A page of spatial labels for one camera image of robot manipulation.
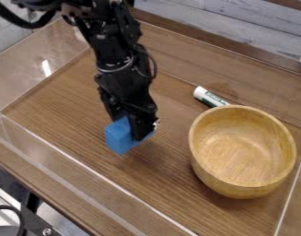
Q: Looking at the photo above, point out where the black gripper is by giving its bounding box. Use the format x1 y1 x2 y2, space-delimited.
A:
95 45 159 141

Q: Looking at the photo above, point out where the black metal bracket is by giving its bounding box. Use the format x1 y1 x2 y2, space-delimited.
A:
20 192 63 236

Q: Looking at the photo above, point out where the blue foam block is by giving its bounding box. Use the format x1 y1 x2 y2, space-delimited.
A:
104 117 153 155

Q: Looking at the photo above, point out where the clear acrylic tray wall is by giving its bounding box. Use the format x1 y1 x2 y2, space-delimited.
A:
0 21 301 236

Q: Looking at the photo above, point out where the white green glue stick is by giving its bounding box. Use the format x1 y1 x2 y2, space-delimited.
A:
193 87 229 107

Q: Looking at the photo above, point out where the brown wooden bowl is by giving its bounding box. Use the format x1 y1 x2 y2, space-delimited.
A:
188 105 297 199

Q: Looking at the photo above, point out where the black cable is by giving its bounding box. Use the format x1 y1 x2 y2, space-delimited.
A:
0 0 64 30

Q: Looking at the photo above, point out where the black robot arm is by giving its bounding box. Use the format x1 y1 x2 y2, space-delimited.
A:
11 0 157 141

